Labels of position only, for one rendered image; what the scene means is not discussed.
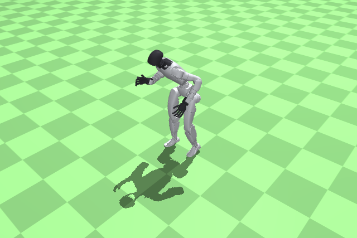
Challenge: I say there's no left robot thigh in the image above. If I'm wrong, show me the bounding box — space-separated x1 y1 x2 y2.
184 93 201 133

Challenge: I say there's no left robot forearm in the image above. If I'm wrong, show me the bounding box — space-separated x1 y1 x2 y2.
185 79 202 103

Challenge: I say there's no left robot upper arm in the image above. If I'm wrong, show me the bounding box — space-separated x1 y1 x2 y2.
171 68 202 84

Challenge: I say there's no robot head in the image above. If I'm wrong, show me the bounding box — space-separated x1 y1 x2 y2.
147 50 172 70

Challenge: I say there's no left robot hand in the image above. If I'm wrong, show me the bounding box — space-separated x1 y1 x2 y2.
173 97 188 118

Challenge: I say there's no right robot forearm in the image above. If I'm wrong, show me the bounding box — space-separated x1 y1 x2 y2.
149 72 161 85

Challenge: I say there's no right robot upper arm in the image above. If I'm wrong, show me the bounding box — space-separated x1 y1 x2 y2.
156 66 165 78

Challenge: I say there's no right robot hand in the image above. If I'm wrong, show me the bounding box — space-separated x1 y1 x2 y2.
135 75 153 86

